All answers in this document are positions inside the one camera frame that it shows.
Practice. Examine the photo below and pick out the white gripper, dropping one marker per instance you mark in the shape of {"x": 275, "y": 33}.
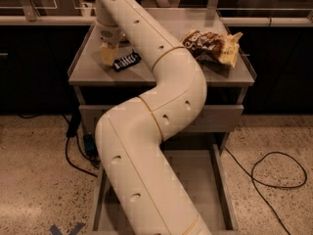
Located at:
{"x": 109, "y": 35}

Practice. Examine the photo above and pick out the blue rxbar blueberry bar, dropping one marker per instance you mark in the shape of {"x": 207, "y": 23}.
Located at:
{"x": 127, "y": 61}

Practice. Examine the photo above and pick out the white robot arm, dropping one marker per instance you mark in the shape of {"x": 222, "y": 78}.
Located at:
{"x": 128, "y": 136}

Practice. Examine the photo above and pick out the grey middle drawer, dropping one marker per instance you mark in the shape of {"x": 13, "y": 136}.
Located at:
{"x": 213, "y": 118}

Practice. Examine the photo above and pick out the grey metal drawer cabinet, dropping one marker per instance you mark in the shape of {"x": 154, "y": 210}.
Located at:
{"x": 97, "y": 84}

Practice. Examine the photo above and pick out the grey open bottom drawer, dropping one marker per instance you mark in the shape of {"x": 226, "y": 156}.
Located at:
{"x": 199, "y": 171}

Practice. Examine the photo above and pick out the black power plug block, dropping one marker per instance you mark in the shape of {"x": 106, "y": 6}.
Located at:
{"x": 74, "y": 123}

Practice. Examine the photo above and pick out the blue power adapter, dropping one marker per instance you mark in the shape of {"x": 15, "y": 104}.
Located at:
{"x": 89, "y": 145}

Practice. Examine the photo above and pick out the brown yellow chip bag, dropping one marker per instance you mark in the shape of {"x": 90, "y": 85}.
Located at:
{"x": 220, "y": 48}

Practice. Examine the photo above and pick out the blue tape cross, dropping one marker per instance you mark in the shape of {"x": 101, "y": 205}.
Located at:
{"x": 74, "y": 230}

